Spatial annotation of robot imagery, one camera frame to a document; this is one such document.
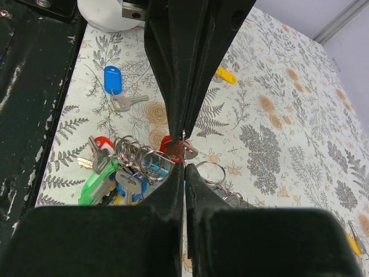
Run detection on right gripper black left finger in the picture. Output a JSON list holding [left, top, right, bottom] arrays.
[[1, 163, 185, 276]]

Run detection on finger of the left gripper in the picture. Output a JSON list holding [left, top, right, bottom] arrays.
[[183, 0, 255, 138]]

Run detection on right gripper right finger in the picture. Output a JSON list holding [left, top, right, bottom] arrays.
[[185, 164, 362, 276]]

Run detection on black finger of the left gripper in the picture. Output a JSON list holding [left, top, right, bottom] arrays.
[[144, 1, 209, 140]]

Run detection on grey keyring holder strap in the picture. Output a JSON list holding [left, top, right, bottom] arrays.
[[76, 134, 266, 208]]

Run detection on red tag key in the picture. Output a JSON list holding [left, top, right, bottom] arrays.
[[160, 136, 198, 163]]

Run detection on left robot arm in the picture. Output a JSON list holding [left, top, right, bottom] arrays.
[[77, 0, 254, 140]]

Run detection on yellow tag key near left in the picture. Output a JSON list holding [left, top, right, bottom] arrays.
[[214, 66, 237, 85]]

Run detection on yellow tag key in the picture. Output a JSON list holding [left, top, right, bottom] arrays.
[[214, 66, 237, 85], [345, 220, 368, 260]]

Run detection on blue tag key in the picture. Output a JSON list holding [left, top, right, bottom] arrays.
[[104, 66, 149, 112]]

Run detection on floral table mat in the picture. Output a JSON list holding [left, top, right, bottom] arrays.
[[34, 5, 369, 277]]

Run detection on yellow tag key far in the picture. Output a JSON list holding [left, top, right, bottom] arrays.
[[345, 220, 368, 260]]

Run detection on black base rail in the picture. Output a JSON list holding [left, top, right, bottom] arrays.
[[1, 1, 86, 250]]

